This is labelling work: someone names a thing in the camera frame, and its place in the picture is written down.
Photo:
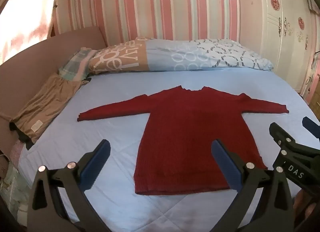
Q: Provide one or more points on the pale floral cloth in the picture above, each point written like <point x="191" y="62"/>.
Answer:
<point x="12" y="184"/>

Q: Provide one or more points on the bed with light blue sheet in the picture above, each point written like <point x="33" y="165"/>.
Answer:
<point x="112" y="92"/>

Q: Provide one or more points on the white ornate wardrobe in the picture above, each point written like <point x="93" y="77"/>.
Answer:
<point x="275" y="34"/>

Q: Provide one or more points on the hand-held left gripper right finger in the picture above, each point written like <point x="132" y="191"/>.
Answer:
<point x="225" y="164"/>

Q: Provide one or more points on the pink headboard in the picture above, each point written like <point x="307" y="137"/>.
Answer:
<point x="25" y="67"/>

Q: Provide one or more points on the checked pastel pillow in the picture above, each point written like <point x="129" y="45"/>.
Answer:
<point x="75" y="67"/>

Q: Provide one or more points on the sheer pink curtain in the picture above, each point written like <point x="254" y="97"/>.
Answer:
<point x="22" y="17"/>

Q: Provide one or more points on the red knit sweater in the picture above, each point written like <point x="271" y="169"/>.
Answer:
<point x="182" y="127"/>

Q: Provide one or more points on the tan folded cloth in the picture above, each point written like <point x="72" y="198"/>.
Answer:
<point x="42" y="102"/>

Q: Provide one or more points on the blue and tan printed duvet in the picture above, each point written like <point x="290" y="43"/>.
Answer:
<point x="175" y="57"/>

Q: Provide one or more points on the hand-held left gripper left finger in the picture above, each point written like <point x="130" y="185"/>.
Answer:
<point x="96" y="164"/>

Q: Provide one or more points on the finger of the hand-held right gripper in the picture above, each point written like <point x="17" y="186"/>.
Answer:
<point x="281" y="134"/>
<point x="311" y="128"/>

